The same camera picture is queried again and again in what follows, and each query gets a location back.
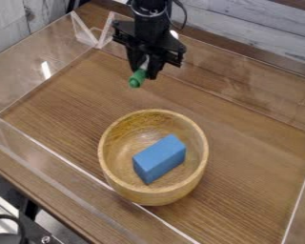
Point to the green white dry-erase marker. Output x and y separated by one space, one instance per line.
138 75

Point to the brown wooden bowl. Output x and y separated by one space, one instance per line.
127 136

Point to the blue rectangular block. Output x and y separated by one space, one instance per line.
159 158

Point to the clear acrylic tray wall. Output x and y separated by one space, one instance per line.
62 93

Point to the black metal base bracket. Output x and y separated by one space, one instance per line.
35 234

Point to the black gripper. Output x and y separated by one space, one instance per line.
146 36

